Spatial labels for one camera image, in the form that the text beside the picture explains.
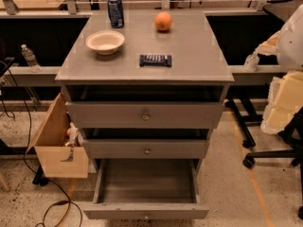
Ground grey middle drawer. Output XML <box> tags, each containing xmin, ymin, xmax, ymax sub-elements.
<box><xmin>83</xmin><ymin>129</ymin><xmax>209</xmax><ymax>159</ymax></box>

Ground black floor cable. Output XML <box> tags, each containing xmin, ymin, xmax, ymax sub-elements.
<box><xmin>0</xmin><ymin>60</ymin><xmax>83</xmax><ymax>227</ymax></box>

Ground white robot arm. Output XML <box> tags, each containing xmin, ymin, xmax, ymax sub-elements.
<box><xmin>258</xmin><ymin>5</ymin><xmax>303</xmax><ymax>134</ymax></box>

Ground items inside cardboard box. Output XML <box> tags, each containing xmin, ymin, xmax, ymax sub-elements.
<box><xmin>64</xmin><ymin>123</ymin><xmax>80</xmax><ymax>147</ymax></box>

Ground grey top drawer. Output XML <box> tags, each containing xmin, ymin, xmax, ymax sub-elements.
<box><xmin>65</xmin><ymin>101</ymin><xmax>223</xmax><ymax>129</ymax></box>

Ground black office chair base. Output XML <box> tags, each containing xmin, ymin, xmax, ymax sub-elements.
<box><xmin>242</xmin><ymin>109</ymin><xmax>303</xmax><ymax>219</ymax></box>

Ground grey drawer cabinet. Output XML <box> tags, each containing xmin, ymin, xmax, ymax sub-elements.
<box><xmin>56</xmin><ymin>10</ymin><xmax>234</xmax><ymax>166</ymax></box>

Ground cardboard box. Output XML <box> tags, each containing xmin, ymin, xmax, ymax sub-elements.
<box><xmin>29</xmin><ymin>94</ymin><xmax>89</xmax><ymax>178</ymax></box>

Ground clear plastic water bottle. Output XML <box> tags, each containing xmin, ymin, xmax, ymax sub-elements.
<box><xmin>21</xmin><ymin>44</ymin><xmax>41</xmax><ymax>73</ymax></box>

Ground grey open bottom drawer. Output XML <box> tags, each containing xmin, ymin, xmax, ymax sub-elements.
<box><xmin>83</xmin><ymin>159</ymin><xmax>209</xmax><ymax>220</ymax></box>

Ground white paper bowl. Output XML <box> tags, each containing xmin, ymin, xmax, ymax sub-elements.
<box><xmin>86</xmin><ymin>30</ymin><xmax>125</xmax><ymax>55</ymax></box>

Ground black rolling stand leg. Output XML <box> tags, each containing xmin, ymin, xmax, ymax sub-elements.
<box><xmin>225</xmin><ymin>96</ymin><xmax>262</xmax><ymax>148</ymax></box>

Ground orange fruit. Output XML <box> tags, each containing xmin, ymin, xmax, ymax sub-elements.
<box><xmin>154</xmin><ymin>11</ymin><xmax>172</xmax><ymax>31</ymax></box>

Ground blue soda can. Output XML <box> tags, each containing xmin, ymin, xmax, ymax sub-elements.
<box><xmin>107</xmin><ymin>0</ymin><xmax>124</xmax><ymax>28</ymax></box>

